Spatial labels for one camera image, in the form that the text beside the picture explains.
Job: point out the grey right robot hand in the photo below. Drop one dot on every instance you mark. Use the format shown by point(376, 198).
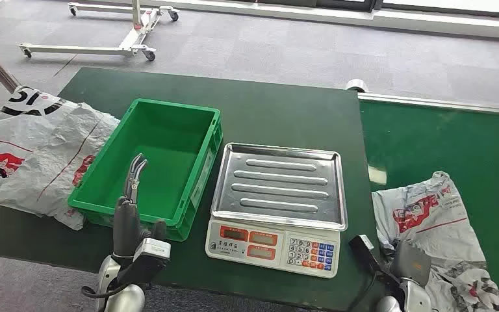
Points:
point(411, 262)

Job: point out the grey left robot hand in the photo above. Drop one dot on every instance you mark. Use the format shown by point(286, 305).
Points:
point(124, 224)

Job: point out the grey red-printed courier bag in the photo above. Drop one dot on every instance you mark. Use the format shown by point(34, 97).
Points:
point(430, 219)

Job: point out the green conveyor belt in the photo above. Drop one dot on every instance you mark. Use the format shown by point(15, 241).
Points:
point(469, 150)

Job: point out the green plastic crate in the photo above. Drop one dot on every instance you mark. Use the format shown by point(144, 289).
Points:
point(159, 172)

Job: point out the white black-printed courier bag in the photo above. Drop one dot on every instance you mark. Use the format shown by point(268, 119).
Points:
point(38, 150)

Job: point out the white electronic weighing scale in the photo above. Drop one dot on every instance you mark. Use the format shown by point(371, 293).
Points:
point(277, 189)

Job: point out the dark green table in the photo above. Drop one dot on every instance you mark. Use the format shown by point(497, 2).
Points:
point(275, 116)

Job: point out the white window ledge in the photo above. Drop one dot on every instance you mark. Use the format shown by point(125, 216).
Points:
point(361, 17)

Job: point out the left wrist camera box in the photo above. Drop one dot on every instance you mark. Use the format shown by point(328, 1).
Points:
point(152, 252)

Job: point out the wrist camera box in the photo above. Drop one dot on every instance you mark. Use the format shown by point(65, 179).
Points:
point(152, 252)
point(363, 252)

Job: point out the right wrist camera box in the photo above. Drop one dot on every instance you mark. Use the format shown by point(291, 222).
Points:
point(363, 252)

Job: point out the silver conveyor side rail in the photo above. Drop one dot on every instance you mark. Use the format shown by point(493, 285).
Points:
point(439, 103)

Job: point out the white wheeled stand frame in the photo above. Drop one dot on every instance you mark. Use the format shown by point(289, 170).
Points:
point(133, 43)

